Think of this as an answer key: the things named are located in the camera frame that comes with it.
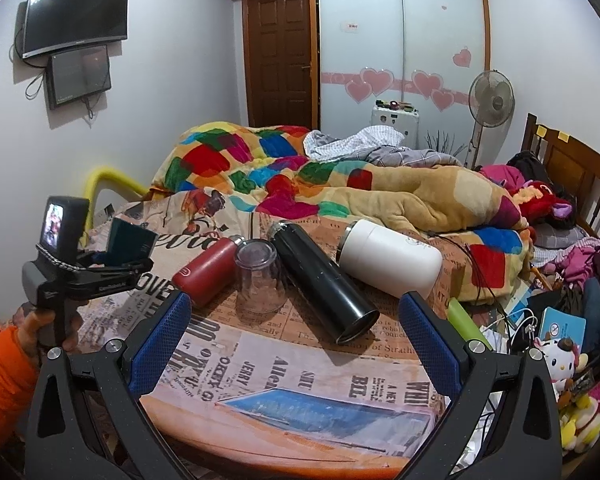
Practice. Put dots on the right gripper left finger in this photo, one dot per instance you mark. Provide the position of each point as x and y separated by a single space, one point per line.
86 420

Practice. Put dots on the white thermos bottle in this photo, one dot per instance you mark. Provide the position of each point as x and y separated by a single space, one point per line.
390 261

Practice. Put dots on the large wall television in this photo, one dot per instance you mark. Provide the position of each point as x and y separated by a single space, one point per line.
51 25

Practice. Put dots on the black bag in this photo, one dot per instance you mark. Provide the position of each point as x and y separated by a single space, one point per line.
530 167

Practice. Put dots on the colourful patchwork quilt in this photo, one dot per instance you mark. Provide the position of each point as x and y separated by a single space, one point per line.
470 218

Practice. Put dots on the wooden bed headboard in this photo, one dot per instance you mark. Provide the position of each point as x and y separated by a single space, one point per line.
571 164

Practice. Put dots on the dark green cup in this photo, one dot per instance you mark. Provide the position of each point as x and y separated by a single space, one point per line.
128 243

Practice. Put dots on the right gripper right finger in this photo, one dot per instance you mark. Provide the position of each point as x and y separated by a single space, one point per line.
523 440

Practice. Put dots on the newspaper print tablecloth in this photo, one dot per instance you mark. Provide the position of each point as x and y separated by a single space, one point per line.
269 393

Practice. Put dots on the left hand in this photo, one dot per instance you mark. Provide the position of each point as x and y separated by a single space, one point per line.
29 329

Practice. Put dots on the yellow bed rail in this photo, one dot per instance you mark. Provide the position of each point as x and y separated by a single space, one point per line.
103 177

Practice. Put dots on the red thermos bottle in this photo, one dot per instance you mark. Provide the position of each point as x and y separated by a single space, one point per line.
210 272

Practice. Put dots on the small wall monitor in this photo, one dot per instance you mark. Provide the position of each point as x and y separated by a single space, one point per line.
76 74

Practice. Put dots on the grey white crumpled sheet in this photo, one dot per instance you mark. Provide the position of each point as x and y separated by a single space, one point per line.
381 146

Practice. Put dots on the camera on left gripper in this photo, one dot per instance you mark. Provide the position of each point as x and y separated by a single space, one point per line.
63 225

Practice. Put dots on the dry twig bundle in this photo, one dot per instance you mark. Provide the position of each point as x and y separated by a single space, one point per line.
444 142

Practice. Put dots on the red plush toy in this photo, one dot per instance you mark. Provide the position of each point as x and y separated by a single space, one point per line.
538 202

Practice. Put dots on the hello kitty plush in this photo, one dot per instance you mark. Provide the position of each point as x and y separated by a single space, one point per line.
563 359

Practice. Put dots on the standing electric fan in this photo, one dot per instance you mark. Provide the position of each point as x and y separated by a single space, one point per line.
491 101

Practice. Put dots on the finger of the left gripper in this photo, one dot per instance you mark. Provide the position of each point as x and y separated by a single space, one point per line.
98 271

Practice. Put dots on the yellow plush toy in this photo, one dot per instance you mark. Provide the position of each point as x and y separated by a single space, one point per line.
580 425

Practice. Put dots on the brown wooden door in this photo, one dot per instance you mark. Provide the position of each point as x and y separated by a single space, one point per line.
277 62

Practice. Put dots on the orange sleeve forearm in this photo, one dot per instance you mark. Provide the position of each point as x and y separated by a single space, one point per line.
18 376

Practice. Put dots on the black thermos bottle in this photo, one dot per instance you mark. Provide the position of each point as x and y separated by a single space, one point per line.
342 309

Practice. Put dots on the clear plastic cup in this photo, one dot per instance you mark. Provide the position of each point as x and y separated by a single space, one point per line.
259 277

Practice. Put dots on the green tube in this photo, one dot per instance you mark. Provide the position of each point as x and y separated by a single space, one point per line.
463 323

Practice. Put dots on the light blue booklet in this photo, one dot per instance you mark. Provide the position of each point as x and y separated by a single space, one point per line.
556 324

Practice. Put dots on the white sliding wardrobe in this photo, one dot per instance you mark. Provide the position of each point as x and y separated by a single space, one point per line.
423 52

